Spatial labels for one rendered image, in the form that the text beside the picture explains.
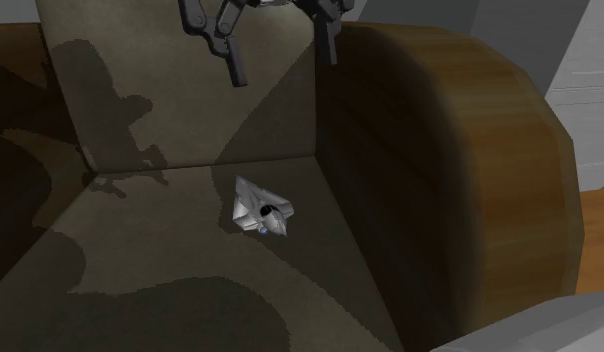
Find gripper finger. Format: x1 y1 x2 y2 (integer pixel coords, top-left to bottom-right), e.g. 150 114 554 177
306 0 355 67
177 0 250 89

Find grey toy spaceship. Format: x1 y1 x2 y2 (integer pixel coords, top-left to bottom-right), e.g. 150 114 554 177
231 174 296 239

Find brown armchair with olive cushions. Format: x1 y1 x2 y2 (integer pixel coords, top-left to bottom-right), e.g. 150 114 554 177
0 0 587 352

